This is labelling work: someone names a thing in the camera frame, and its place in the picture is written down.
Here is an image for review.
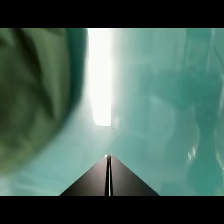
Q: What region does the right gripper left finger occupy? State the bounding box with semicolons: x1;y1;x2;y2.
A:
59;154;109;197

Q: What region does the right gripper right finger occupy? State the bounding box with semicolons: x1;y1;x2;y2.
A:
108;154;161;197

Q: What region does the green shirt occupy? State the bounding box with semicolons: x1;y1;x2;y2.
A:
0;27;89;174

